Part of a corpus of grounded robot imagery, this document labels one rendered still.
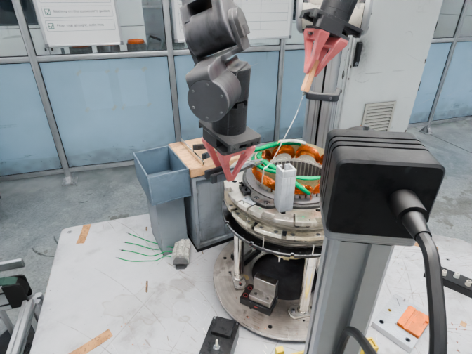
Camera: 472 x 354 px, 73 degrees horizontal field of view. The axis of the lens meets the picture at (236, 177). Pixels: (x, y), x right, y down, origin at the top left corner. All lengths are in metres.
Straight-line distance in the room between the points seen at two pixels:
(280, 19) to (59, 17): 1.70
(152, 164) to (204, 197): 0.20
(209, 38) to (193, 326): 0.63
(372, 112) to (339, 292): 2.98
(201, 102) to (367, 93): 2.69
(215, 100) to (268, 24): 2.60
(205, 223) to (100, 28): 2.08
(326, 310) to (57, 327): 0.78
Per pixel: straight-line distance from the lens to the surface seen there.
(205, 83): 0.42
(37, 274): 2.33
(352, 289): 0.20
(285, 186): 0.59
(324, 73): 1.12
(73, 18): 2.79
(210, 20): 0.48
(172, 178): 0.84
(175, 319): 0.85
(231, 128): 0.51
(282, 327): 0.81
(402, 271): 1.05
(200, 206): 0.91
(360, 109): 3.08
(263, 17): 2.98
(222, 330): 0.75
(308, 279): 0.74
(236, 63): 0.50
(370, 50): 2.96
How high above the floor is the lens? 1.46
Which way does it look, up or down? 30 degrees down
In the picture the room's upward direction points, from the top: straight up
